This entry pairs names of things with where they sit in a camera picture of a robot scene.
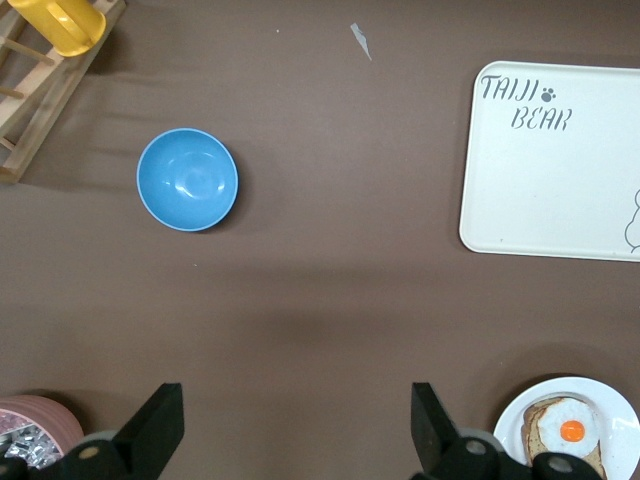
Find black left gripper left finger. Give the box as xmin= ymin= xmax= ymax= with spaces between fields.
xmin=54 ymin=382 xmax=185 ymax=480

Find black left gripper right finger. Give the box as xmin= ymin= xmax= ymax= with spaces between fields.
xmin=410 ymin=382 xmax=532 ymax=480

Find toy fried egg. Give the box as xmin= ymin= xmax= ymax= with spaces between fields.
xmin=537 ymin=402 xmax=601 ymax=457

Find white round plate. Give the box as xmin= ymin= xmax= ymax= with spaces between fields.
xmin=492 ymin=376 xmax=640 ymax=480

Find pink ribbed bowl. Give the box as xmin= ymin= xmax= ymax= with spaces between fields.
xmin=0 ymin=394 xmax=84 ymax=480

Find crinkled silver foil pieces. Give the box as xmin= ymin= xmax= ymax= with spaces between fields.
xmin=0 ymin=407 xmax=65 ymax=469

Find blue bowl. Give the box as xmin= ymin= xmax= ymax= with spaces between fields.
xmin=136 ymin=127 xmax=240 ymax=233

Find cream tray with bear print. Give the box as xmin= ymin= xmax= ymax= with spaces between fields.
xmin=458 ymin=60 xmax=640 ymax=262

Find wooden mug rack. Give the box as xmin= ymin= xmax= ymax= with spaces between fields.
xmin=0 ymin=0 xmax=127 ymax=185

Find small white tape scrap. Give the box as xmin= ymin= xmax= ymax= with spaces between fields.
xmin=349 ymin=22 xmax=374 ymax=62

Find yellow plastic mug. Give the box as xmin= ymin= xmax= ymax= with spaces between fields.
xmin=7 ymin=0 xmax=107 ymax=57

